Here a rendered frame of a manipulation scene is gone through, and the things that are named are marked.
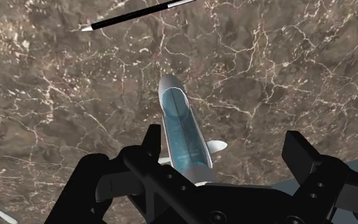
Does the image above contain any black and silver pen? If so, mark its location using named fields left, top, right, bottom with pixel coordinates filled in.
left=81, top=0, right=197, bottom=32

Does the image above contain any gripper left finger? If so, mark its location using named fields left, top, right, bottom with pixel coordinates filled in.
left=43, top=123, right=206, bottom=224

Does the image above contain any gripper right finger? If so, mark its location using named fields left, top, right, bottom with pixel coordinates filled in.
left=281, top=130, right=358, bottom=224

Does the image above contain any white and blue toy airplane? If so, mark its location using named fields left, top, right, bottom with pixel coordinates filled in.
left=157, top=73, right=228, bottom=187

